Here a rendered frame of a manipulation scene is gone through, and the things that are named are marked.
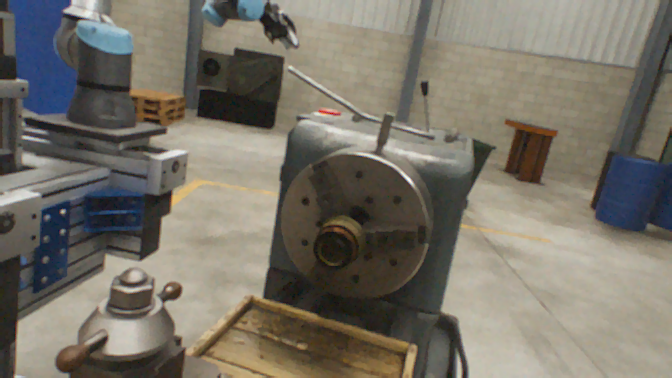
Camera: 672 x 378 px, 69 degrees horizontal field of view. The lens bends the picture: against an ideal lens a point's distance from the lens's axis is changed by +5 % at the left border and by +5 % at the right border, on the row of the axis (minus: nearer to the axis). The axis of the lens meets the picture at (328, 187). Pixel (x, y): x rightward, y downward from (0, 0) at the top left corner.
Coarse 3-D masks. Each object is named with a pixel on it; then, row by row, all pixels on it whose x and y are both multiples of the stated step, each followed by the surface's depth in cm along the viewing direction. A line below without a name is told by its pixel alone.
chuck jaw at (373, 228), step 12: (372, 228) 90; (384, 228) 90; (396, 228) 91; (408, 228) 91; (420, 228) 93; (372, 240) 88; (384, 240) 90; (396, 240) 91; (408, 240) 91; (420, 240) 94
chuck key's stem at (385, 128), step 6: (384, 114) 95; (390, 114) 94; (384, 120) 95; (390, 120) 95; (384, 126) 95; (390, 126) 95; (384, 132) 95; (378, 138) 96; (384, 138) 95; (378, 144) 96; (378, 150) 97
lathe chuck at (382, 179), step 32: (320, 160) 100; (352, 160) 95; (384, 160) 93; (288, 192) 100; (352, 192) 96; (384, 192) 94; (416, 192) 92; (288, 224) 101; (320, 224) 100; (416, 224) 93; (384, 256) 96; (416, 256) 95; (352, 288) 100; (384, 288) 98
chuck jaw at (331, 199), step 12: (312, 168) 97; (324, 168) 93; (312, 180) 93; (324, 180) 93; (336, 180) 96; (324, 192) 93; (336, 192) 93; (324, 204) 92; (336, 204) 91; (348, 204) 96; (324, 216) 90
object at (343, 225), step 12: (336, 216) 88; (324, 228) 86; (336, 228) 84; (348, 228) 85; (360, 228) 87; (324, 240) 90; (348, 240) 82; (360, 240) 86; (324, 252) 88; (336, 252) 90; (348, 252) 83; (360, 252) 88; (324, 264) 85; (336, 264) 84; (348, 264) 83
